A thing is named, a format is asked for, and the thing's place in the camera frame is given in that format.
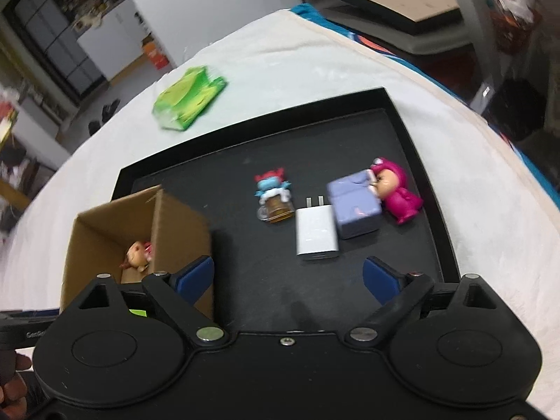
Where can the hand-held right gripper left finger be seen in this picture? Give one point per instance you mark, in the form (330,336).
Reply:
(197,274)

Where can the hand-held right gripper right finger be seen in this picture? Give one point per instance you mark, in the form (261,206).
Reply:
(379,281)

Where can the brown cardboard box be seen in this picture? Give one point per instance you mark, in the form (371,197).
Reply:
(180,227)

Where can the purple toy box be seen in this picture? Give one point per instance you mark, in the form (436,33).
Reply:
(354,208)

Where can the white charger plug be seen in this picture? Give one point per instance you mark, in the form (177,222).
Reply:
(317,234)

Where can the pink hooded figurine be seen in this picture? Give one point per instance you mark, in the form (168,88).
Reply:
(400,194)

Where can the blue figurine with mug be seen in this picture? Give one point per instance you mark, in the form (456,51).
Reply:
(273,197)

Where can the black tray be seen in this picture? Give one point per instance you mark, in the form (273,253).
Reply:
(306,148)

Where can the person's left hand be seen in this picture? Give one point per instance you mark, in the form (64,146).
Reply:
(15,396)

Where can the brown-haired doll figurine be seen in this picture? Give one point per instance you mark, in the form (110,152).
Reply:
(138,256)

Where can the green wipes packet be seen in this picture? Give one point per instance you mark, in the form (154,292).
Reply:
(188,98)

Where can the black slipper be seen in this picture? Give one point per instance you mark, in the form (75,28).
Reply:
(94,127)
(110,109)

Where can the black bag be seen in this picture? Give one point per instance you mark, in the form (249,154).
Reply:
(518,107)

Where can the orange box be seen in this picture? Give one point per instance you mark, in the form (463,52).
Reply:
(156,54)

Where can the dark glass cabinet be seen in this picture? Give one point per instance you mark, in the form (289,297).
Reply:
(57,39)

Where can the grey metal post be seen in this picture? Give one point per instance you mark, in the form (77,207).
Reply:
(470,13)

